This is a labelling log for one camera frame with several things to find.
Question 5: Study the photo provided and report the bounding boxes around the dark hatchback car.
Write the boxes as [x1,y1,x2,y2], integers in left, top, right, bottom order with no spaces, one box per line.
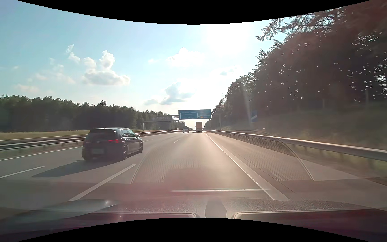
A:
[82,127,144,161]

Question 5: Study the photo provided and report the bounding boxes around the grey overhead gantry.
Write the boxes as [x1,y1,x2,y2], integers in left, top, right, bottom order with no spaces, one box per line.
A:
[142,115,180,131]

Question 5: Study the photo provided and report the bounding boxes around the wood of dark trees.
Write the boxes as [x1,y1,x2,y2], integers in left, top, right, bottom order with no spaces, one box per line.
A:
[0,89,187,132]

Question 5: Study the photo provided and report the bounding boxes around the blue overhead gantry sign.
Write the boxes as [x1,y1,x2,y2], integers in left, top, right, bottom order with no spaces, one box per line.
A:
[178,109,221,130]

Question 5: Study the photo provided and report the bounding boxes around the grey asphalt road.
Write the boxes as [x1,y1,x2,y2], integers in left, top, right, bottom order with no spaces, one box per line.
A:
[0,131,387,216]

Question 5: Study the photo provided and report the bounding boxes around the metal median guard rail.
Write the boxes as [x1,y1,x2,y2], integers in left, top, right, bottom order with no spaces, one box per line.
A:
[0,130,183,154]

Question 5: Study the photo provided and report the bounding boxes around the road markings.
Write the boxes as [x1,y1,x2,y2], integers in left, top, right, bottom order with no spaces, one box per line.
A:
[0,132,290,202]

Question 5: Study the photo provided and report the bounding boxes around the wood of tall trees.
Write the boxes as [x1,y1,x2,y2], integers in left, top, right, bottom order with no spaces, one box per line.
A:
[204,0,387,130]

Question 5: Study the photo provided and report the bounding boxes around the car's own bonnet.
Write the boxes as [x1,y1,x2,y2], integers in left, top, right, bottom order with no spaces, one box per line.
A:
[0,198,387,242]

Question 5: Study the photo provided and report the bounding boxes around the dry grass field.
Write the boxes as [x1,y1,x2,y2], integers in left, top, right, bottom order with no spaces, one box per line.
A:
[0,130,154,142]

